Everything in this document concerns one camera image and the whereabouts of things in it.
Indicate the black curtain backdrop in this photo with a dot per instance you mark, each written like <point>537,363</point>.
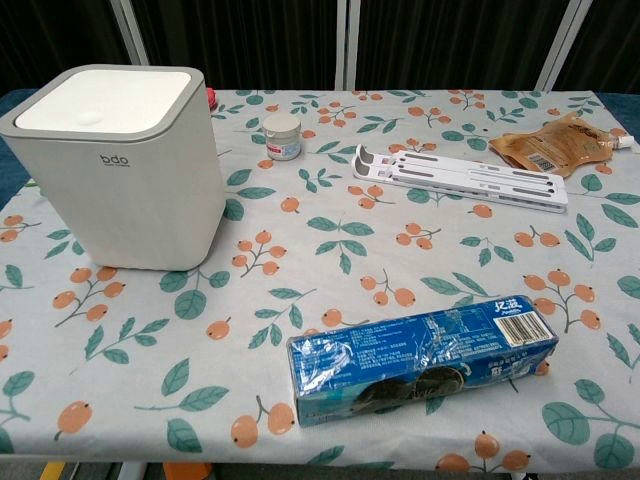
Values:
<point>240,42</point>

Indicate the white folding laptop stand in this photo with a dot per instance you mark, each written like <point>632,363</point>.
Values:
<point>460,180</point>

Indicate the blue cookie box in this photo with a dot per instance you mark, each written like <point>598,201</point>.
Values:
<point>425,360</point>

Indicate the brown spouted sauce pouch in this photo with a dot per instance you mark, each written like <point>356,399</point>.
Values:
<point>555,142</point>

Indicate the white desktop trash bin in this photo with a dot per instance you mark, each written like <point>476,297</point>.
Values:
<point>145,200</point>

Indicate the small white cream jar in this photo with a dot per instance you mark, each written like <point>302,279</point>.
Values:
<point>282,137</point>

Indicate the small red object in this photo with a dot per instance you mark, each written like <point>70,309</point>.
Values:
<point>212,97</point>

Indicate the white metal frame post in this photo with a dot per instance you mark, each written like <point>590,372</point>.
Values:
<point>348,45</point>
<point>562,45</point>
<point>126,32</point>

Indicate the white plastic container lid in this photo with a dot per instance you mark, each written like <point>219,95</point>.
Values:
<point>100,102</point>

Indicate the orange object under table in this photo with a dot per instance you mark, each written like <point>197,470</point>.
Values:
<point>187,471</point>

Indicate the floral fruit print tablecloth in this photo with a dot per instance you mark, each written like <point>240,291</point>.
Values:
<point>320,280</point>

